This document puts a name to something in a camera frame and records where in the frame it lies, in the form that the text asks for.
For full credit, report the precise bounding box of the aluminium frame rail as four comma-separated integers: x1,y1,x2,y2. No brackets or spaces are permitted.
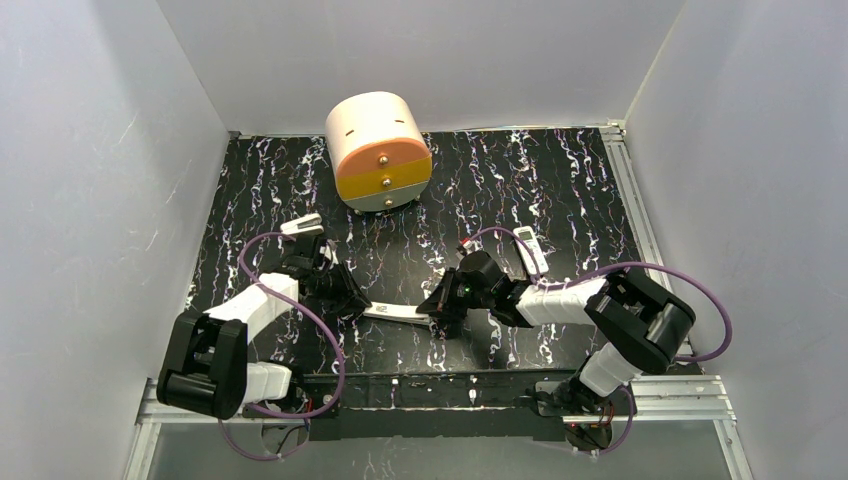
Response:
600,120,701,366
136,375,737,425

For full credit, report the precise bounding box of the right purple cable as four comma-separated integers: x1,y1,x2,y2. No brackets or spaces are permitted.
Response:
467,226,734,456

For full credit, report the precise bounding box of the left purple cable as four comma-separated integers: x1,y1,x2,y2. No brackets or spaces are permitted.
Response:
217,231,347,462

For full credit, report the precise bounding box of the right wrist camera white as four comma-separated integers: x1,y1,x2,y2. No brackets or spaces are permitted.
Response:
457,237,480,258

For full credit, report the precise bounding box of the white remote control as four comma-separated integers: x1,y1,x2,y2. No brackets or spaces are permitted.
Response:
512,226,549,276
397,316,431,327

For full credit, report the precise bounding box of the round pastel drawer box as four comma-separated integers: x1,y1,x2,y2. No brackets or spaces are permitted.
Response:
325,91,433,215

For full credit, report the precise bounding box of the black marble pattern mat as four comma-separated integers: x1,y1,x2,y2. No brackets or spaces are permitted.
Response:
184,128,642,374

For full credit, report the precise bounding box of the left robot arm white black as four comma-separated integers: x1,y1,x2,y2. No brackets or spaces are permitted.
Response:
156,234,372,420

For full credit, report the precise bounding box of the aluminium frame rail right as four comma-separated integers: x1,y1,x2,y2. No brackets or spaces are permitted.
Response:
600,120,701,366

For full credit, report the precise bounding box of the purple cable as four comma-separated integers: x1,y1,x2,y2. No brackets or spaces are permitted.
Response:
467,226,734,456
217,231,347,462

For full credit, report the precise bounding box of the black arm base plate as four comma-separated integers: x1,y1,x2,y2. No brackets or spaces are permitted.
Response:
242,370,637,443

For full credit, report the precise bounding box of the white stapler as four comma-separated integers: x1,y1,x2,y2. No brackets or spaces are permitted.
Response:
280,213,324,236

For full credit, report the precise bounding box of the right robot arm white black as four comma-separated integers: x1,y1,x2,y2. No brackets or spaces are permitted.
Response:
416,251,696,413

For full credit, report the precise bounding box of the aluminium frame rail front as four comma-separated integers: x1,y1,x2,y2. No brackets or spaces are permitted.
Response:
136,375,737,425

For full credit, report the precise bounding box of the white remote battery cover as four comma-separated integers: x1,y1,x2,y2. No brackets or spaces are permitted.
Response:
363,302,426,322

